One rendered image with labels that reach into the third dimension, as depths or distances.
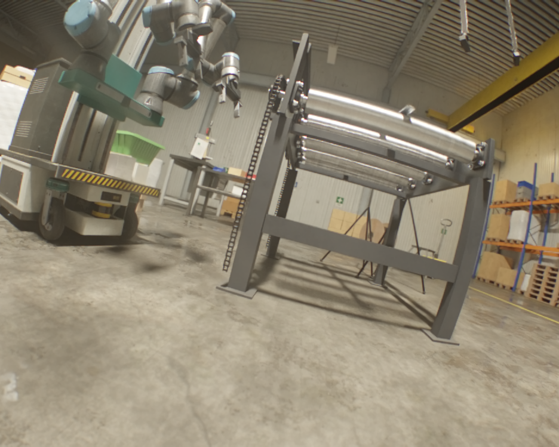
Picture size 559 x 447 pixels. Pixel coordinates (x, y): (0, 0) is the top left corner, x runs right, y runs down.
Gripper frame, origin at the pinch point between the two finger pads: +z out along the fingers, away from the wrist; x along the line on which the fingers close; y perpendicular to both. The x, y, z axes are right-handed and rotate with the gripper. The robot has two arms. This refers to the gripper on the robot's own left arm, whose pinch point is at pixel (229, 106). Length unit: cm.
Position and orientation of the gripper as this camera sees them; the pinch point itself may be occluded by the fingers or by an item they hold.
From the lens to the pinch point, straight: 132.7
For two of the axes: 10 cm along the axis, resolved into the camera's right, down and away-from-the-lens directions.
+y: 9.3, -1.6, -3.3
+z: 0.8, 9.7, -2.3
